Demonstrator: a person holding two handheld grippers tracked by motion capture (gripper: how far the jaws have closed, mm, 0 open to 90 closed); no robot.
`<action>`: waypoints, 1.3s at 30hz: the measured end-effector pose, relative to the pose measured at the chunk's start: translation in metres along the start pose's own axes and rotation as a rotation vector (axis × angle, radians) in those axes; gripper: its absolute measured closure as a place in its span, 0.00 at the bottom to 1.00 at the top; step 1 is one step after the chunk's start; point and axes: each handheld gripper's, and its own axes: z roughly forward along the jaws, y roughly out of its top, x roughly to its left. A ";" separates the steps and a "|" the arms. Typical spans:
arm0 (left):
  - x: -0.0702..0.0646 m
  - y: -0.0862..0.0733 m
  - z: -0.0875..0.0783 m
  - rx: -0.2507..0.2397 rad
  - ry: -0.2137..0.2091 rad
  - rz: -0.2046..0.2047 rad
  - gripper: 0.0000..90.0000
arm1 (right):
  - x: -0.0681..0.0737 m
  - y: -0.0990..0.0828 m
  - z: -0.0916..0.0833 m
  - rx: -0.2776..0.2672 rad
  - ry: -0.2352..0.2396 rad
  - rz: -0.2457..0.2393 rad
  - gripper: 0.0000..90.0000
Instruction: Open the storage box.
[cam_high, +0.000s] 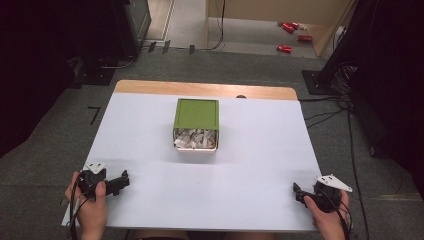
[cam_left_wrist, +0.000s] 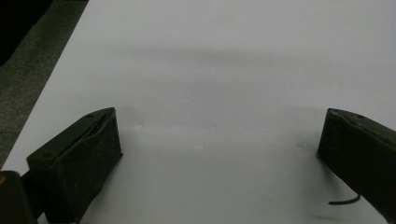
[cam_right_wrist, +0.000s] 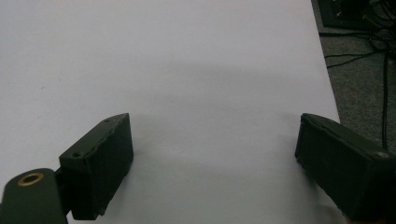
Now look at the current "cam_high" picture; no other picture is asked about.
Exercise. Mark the black cabinet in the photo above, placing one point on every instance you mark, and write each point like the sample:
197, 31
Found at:
131, 26

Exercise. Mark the white table sheet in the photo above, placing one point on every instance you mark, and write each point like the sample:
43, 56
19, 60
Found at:
150, 140

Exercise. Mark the black metal stand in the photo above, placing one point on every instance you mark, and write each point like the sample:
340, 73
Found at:
325, 73

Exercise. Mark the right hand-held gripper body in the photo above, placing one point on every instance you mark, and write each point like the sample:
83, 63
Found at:
328, 196

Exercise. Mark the person's right hand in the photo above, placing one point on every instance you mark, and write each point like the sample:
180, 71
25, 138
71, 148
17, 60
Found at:
328, 223

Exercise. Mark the wooden table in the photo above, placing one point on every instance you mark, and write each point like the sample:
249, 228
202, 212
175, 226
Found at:
200, 89

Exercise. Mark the red can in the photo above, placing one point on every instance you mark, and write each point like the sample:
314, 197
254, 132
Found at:
284, 49
288, 28
304, 38
295, 25

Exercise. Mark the green drawer box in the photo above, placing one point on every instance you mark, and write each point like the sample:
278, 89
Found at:
196, 114

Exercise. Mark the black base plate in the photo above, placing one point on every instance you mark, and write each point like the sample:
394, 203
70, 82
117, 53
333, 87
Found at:
95, 75

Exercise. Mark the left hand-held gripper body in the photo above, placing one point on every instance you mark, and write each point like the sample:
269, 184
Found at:
89, 180

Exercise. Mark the person's left hand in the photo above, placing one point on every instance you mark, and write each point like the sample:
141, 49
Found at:
91, 213

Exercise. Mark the black tape strip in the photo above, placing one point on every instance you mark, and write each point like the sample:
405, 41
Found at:
191, 49
166, 47
151, 46

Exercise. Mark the pile of paper scraps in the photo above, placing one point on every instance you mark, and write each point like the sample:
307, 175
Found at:
195, 138

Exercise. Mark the light wooden cabinet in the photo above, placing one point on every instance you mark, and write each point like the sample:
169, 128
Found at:
266, 8

